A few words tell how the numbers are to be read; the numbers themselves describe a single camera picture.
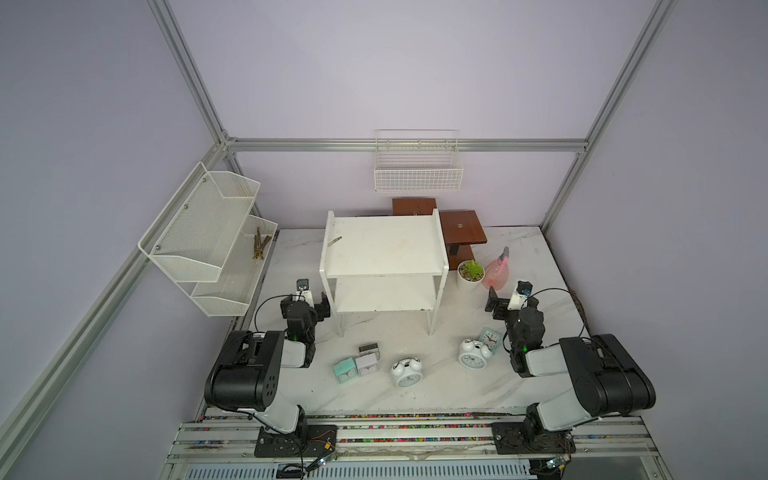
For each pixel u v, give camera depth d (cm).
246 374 46
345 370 81
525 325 69
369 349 84
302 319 72
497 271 96
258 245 98
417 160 93
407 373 77
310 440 73
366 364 82
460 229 101
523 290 76
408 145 93
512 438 73
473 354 80
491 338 90
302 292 79
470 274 96
